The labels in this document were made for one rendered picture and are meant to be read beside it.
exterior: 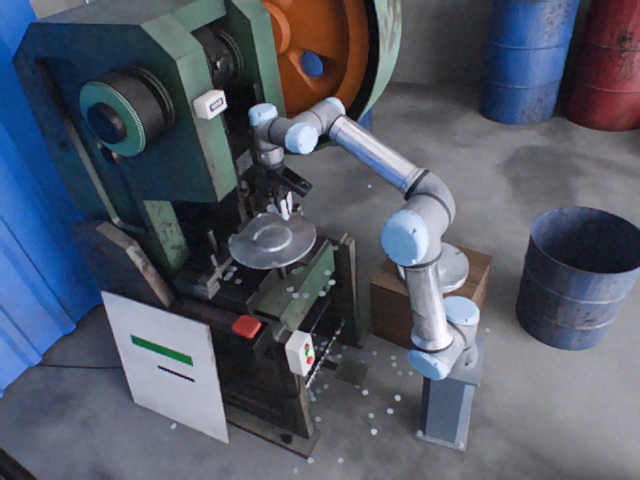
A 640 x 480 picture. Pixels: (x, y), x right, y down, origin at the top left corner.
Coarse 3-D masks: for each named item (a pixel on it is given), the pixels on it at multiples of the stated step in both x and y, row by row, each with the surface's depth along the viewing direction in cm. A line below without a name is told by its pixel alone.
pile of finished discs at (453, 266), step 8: (448, 248) 197; (456, 248) 196; (448, 256) 193; (456, 256) 192; (464, 256) 191; (440, 264) 189; (448, 264) 189; (456, 264) 189; (464, 264) 188; (400, 272) 189; (440, 272) 185; (448, 272) 185; (456, 272) 185; (464, 272) 185; (440, 280) 182; (448, 280) 182; (456, 280) 182; (464, 280) 184; (448, 288) 180; (456, 288) 181
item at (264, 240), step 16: (256, 224) 157; (272, 224) 156; (288, 224) 155; (304, 224) 154; (240, 240) 151; (256, 240) 149; (272, 240) 148; (288, 240) 147; (304, 240) 147; (240, 256) 145; (256, 256) 144; (272, 256) 143; (288, 256) 142
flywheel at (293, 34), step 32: (288, 0) 135; (320, 0) 131; (352, 0) 124; (288, 32) 141; (320, 32) 137; (352, 32) 129; (288, 64) 149; (352, 64) 135; (288, 96) 157; (320, 96) 151; (352, 96) 142
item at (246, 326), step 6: (240, 318) 127; (246, 318) 127; (252, 318) 127; (234, 324) 126; (240, 324) 126; (246, 324) 125; (252, 324) 125; (258, 324) 125; (234, 330) 124; (240, 330) 124; (246, 330) 124; (252, 330) 123; (246, 336) 123
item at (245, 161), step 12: (228, 120) 133; (240, 120) 132; (240, 132) 129; (240, 144) 130; (252, 144) 136; (240, 156) 131; (252, 156) 137; (240, 168) 132; (252, 168) 138; (240, 180) 134; (252, 180) 140; (252, 192) 137; (216, 204) 140; (228, 204) 137; (240, 204) 136; (252, 204) 137; (264, 204) 143; (216, 216) 144; (228, 216) 141; (240, 216) 139; (252, 216) 140
